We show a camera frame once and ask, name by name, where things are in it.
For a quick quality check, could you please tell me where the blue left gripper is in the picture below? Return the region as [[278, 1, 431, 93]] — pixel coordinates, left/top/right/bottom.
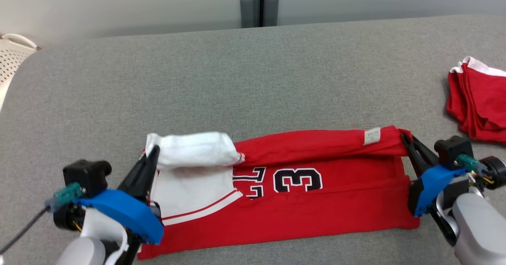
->
[[74, 145, 165, 245]]

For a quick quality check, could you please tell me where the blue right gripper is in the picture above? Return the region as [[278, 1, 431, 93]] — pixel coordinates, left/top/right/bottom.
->
[[401, 132, 468, 218]]

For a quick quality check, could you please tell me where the red shorts white trim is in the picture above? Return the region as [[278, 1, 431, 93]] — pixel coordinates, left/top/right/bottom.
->
[[446, 56, 506, 144]]

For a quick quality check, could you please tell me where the white laundry basket brown rim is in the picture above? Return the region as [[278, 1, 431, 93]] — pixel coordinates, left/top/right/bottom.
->
[[0, 33, 41, 112]]

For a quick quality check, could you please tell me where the black cable green plug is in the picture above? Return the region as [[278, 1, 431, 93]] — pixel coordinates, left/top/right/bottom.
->
[[455, 154, 495, 184], [0, 182, 84, 254]]

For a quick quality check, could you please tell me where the red white numbered jersey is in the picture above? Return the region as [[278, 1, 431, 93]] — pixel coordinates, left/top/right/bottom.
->
[[136, 125, 421, 260]]

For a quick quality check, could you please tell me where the grey partition post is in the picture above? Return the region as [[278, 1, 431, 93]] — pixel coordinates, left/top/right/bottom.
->
[[240, 0, 279, 28]]

